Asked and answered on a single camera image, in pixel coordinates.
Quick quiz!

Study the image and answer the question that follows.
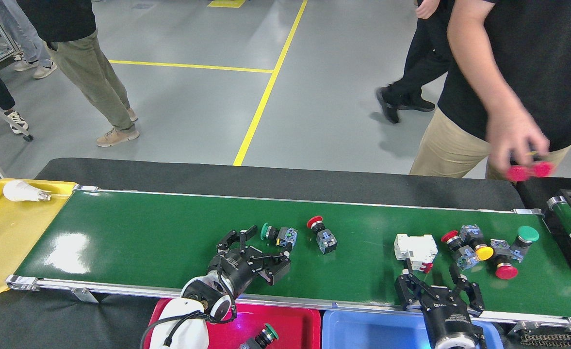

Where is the person's right hand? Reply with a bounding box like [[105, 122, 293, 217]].
[[485, 108, 552, 177]]

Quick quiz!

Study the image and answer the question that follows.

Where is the green conveyor with black frame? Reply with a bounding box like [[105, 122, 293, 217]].
[[546, 189, 571, 291]]

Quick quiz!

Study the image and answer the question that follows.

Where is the yellow push button switch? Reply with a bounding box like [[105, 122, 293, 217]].
[[459, 224, 495, 262]]

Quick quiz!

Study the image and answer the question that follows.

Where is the blue plastic tray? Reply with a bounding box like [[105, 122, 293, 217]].
[[322, 309, 504, 349]]

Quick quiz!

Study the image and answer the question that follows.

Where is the green conveyor belt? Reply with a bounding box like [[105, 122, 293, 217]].
[[6, 185, 571, 333]]

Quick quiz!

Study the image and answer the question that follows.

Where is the red push button switch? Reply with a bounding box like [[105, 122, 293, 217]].
[[307, 215, 338, 255], [506, 166, 531, 183], [490, 238, 519, 281], [441, 230, 480, 270], [532, 160, 555, 178]]

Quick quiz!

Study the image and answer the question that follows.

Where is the white frame wheeled chair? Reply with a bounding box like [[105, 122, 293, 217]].
[[0, 65, 34, 179]]

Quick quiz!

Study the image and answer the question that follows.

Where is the yellow plastic tray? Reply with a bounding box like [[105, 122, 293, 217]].
[[0, 179, 78, 296]]

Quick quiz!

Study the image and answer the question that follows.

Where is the person's hand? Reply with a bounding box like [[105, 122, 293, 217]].
[[415, 0, 442, 20]]

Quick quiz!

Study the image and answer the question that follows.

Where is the red plastic tray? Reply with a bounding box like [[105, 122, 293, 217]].
[[144, 297, 322, 349]]

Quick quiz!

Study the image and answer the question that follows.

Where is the white light bulb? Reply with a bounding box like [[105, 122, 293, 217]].
[[2, 180, 53, 203]]

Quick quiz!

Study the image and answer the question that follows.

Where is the conveyor drive chain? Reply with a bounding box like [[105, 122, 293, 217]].
[[518, 332, 571, 348]]

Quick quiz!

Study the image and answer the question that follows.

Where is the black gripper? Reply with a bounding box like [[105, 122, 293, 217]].
[[394, 259, 486, 340], [208, 224, 292, 296]]

